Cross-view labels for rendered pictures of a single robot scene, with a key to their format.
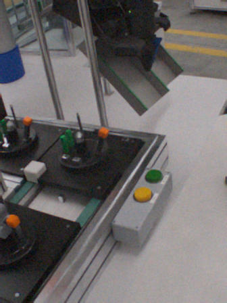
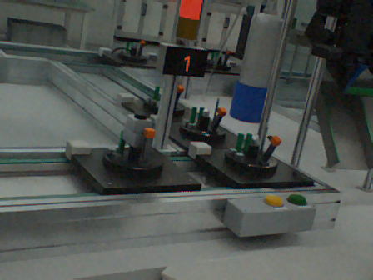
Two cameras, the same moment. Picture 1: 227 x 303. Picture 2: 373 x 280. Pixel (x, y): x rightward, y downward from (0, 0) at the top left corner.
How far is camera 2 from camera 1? 0.65 m
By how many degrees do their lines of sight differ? 29
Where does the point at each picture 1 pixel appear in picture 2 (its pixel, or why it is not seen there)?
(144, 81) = (358, 145)
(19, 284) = (117, 181)
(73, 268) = (167, 198)
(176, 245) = (276, 267)
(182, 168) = (342, 237)
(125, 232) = (233, 213)
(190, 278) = not seen: outside the picture
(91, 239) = (200, 196)
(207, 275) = not seen: outside the picture
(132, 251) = (231, 247)
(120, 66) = (340, 117)
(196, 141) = not seen: outside the picture
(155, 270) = (238, 266)
